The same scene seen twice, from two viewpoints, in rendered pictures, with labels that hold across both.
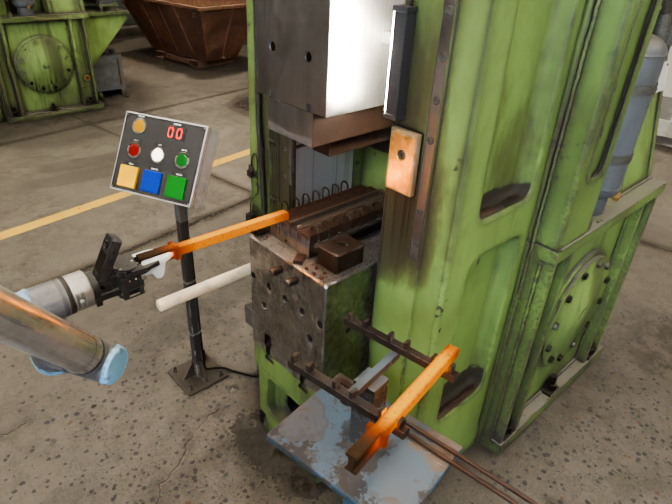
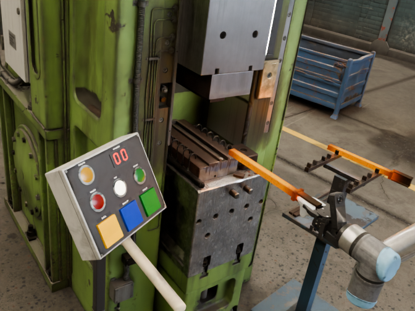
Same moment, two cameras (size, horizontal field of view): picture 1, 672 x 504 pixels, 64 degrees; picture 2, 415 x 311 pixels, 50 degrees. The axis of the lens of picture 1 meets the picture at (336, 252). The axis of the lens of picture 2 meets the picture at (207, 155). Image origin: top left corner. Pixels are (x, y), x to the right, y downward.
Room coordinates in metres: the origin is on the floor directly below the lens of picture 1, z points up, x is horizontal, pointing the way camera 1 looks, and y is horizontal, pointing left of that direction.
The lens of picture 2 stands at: (1.40, 1.77, 1.83)
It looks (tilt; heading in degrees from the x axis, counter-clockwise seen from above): 27 degrees down; 275
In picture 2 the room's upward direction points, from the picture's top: 8 degrees clockwise
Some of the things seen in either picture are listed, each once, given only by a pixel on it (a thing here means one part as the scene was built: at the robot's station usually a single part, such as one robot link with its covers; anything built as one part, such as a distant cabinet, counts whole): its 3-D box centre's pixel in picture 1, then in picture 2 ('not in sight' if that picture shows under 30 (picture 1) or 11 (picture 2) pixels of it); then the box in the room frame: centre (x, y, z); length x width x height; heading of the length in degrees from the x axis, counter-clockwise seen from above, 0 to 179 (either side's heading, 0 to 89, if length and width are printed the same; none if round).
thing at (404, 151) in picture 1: (402, 161); (267, 79); (1.35, -0.16, 1.27); 0.09 x 0.02 x 0.17; 44
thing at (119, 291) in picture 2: (257, 315); (121, 288); (1.82, 0.32, 0.36); 0.09 x 0.07 x 0.12; 44
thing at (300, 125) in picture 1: (343, 109); (199, 68); (1.63, 0.00, 1.32); 0.42 x 0.20 x 0.10; 134
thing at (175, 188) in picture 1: (176, 187); (149, 202); (1.67, 0.55, 1.01); 0.07 x 0.05 x 0.07; 69
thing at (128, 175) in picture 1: (128, 176); (109, 231); (1.74, 0.74, 1.01); 0.07 x 0.05 x 0.07; 69
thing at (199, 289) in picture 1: (212, 284); (150, 271); (1.66, 0.46, 0.62); 0.44 x 0.05 x 0.05; 134
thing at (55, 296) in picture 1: (40, 306); (375, 257); (0.96, 0.65, 1.03); 0.12 x 0.09 x 0.10; 134
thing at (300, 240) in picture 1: (337, 215); (190, 147); (1.63, 0.00, 0.96); 0.42 x 0.20 x 0.09; 134
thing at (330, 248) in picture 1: (341, 253); (242, 156); (1.39, -0.02, 0.95); 0.12 x 0.08 x 0.06; 134
